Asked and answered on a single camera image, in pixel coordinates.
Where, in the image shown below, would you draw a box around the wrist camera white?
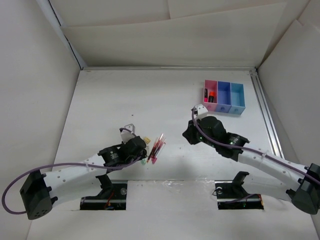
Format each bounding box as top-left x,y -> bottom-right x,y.
119,123 -> 137,144
191,104 -> 208,120

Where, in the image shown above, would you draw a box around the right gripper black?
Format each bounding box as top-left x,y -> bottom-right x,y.
182,117 -> 218,149

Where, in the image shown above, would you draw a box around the pink container box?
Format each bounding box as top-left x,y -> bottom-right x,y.
202,79 -> 218,112

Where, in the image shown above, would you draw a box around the light blue container box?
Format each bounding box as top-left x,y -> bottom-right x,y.
229,83 -> 246,115

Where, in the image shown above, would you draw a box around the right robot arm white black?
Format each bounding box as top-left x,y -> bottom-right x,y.
182,116 -> 320,215

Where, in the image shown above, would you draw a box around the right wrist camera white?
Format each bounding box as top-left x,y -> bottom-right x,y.
191,104 -> 208,120

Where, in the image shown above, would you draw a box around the red gel pen left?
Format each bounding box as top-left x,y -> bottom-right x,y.
146,137 -> 161,163

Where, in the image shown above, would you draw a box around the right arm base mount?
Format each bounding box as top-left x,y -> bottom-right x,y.
212,171 -> 264,210

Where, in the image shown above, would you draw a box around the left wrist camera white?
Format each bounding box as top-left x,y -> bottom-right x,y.
119,123 -> 137,144

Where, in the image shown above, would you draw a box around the red gel pen middle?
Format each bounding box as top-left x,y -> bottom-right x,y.
148,133 -> 165,164

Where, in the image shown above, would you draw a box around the orange highlighter black body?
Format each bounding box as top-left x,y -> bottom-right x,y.
208,91 -> 216,103

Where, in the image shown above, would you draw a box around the white marker pink cap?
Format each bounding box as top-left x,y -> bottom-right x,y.
151,150 -> 162,165

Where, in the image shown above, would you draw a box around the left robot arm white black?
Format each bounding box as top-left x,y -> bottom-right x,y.
20,136 -> 147,220

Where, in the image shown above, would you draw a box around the dark blue container box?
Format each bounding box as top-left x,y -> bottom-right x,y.
216,81 -> 232,113

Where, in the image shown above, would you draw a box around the pink highlighter black body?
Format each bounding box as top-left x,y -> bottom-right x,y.
203,88 -> 208,103

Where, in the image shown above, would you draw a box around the tan eraser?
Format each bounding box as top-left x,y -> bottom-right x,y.
143,137 -> 151,144

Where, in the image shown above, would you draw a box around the red gel pen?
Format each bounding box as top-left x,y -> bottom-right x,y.
148,133 -> 165,164
146,137 -> 161,163

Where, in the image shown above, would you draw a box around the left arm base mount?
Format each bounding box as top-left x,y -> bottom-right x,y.
79,174 -> 128,211

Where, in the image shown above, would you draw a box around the green eraser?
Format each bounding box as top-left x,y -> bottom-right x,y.
140,159 -> 147,166

